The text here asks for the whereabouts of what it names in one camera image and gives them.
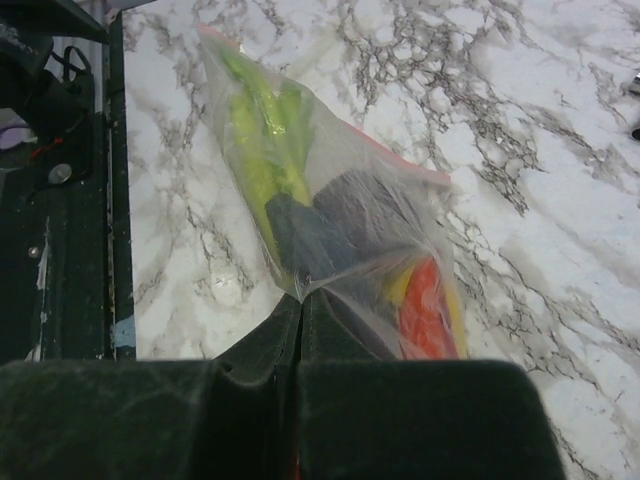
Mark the dark purple fake eggplant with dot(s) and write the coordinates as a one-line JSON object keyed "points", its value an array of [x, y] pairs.
{"points": [[352, 222]]}

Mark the green fake lettuce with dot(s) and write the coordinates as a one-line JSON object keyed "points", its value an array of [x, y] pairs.
{"points": [[272, 135]]}

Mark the blue tape piece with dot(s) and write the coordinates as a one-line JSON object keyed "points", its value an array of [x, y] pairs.
{"points": [[124, 334]]}

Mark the orange fake carrot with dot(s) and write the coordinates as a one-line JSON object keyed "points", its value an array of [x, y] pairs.
{"points": [[425, 315]]}

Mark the chrome metal faucet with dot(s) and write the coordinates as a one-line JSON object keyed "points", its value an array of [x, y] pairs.
{"points": [[632, 88]]}

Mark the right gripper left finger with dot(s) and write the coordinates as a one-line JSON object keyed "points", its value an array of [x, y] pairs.
{"points": [[225, 418]]}

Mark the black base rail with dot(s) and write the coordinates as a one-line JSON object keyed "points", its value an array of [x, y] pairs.
{"points": [[65, 235]]}

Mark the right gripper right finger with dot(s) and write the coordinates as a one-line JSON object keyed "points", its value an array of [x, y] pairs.
{"points": [[364, 418]]}

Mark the clear zip top bag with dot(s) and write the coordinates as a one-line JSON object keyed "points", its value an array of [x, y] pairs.
{"points": [[405, 306]]}

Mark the yellow fake food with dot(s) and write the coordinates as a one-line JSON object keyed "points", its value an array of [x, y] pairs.
{"points": [[397, 290]]}

